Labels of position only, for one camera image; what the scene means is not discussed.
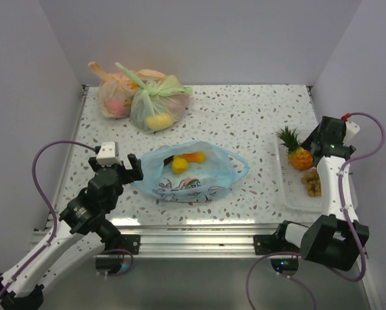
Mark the toy pineapple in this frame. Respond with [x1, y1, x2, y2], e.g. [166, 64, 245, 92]
[276, 126, 314, 171]

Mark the blue printed plastic bag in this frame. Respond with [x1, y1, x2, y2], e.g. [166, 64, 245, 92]
[133, 141, 250, 203]

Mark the brown toy longan bunch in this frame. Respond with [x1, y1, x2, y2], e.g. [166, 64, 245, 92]
[301, 169, 321, 197]

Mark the yellow toy pear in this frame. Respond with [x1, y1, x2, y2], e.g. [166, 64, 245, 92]
[171, 155, 189, 174]

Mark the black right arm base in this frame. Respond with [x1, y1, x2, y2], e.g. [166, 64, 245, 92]
[253, 220, 308, 276]

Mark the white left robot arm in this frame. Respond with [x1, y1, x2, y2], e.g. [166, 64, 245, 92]
[0, 154, 143, 309]

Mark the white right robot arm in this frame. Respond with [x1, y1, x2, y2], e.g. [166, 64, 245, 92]
[273, 116, 369, 271]

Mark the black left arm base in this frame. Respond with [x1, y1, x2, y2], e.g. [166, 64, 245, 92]
[90, 234, 141, 278]

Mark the yellow fruit in green bag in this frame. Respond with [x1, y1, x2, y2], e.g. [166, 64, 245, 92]
[145, 113, 174, 131]

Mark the pink fruit in orange bag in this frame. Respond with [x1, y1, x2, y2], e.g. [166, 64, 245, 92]
[105, 98, 127, 116]

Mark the green knotted plastic bag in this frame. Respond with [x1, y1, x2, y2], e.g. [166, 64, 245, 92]
[116, 62, 193, 134]

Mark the orange knotted plastic bag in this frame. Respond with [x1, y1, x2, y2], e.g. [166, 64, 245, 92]
[88, 61, 166, 119]

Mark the orange toy mango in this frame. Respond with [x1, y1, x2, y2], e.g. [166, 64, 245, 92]
[179, 152, 206, 163]

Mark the clear plastic basket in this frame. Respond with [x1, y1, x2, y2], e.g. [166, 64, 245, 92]
[273, 127, 336, 214]

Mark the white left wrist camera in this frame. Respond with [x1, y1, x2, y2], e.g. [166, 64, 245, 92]
[96, 141, 122, 166]

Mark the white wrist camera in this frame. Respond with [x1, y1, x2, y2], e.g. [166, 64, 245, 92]
[96, 141, 122, 166]
[341, 113, 360, 145]

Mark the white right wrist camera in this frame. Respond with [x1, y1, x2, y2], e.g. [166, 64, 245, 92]
[341, 113, 360, 145]

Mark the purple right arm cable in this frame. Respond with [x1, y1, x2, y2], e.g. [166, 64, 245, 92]
[246, 112, 386, 310]

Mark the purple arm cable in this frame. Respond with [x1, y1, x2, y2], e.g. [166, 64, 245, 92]
[0, 140, 100, 310]
[246, 112, 386, 310]

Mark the aluminium table edge rail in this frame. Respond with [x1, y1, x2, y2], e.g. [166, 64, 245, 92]
[51, 85, 90, 212]

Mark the aluminium front mounting rail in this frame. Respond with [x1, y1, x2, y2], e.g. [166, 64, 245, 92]
[30, 222, 368, 259]

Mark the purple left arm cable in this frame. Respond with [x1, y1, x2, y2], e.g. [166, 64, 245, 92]
[0, 140, 100, 310]

